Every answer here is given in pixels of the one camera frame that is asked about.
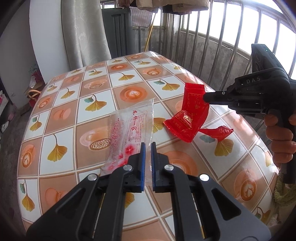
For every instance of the red candy wrapper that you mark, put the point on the red candy wrapper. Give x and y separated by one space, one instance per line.
187 122

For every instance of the small red wrapper piece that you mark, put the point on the small red wrapper piece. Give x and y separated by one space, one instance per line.
219 133

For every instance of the right hand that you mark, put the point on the right hand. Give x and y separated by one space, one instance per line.
282 145

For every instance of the clear pink printed wrapper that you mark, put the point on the clear pink printed wrapper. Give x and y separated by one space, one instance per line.
128 128

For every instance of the green white fluffy towel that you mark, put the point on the green white fluffy towel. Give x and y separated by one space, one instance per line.
284 198

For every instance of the patterned vinyl tablecloth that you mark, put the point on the patterned vinyl tablecloth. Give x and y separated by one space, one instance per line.
107 109

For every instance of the grey curtain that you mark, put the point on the grey curtain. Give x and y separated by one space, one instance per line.
84 33

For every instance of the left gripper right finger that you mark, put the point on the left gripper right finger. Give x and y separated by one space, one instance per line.
202 209

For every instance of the beige puffer jacket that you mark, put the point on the beige puffer jacket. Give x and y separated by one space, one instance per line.
173 7

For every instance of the steel balcony railing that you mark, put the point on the steel balcony railing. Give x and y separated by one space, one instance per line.
215 45

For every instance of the dark folded panel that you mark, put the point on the dark folded panel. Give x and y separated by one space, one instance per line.
118 30

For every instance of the yellow broom stick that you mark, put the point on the yellow broom stick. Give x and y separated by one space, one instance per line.
150 32

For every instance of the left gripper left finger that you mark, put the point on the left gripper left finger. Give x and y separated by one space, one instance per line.
94 209

